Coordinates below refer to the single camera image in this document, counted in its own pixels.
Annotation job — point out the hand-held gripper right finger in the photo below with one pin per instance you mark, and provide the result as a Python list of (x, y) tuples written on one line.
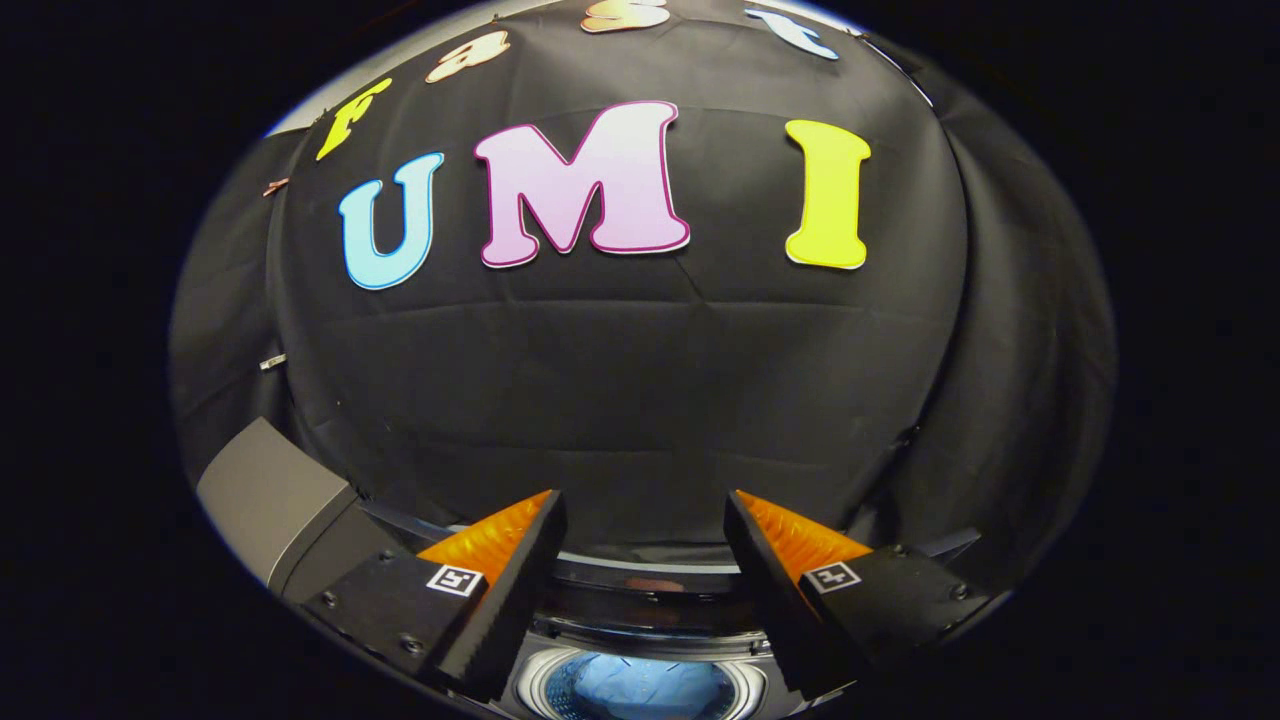
[(770, 600)]

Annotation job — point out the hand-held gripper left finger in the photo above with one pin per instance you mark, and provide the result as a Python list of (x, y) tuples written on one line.
[(515, 600)]

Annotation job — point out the dark grey washing machine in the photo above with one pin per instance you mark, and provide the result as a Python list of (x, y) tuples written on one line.
[(530, 685)]

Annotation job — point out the light blue polo shirt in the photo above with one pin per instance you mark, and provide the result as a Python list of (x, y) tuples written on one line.
[(640, 692)]

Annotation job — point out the black backdrop cloth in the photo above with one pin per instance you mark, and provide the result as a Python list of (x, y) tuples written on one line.
[(620, 400)]

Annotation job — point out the grey cabinet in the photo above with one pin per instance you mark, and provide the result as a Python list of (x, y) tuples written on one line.
[(265, 490)]

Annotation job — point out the pale clothespin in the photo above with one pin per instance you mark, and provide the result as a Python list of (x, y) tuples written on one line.
[(272, 361)]

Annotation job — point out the pink clothespin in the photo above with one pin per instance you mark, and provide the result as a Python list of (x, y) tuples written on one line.
[(275, 186)]

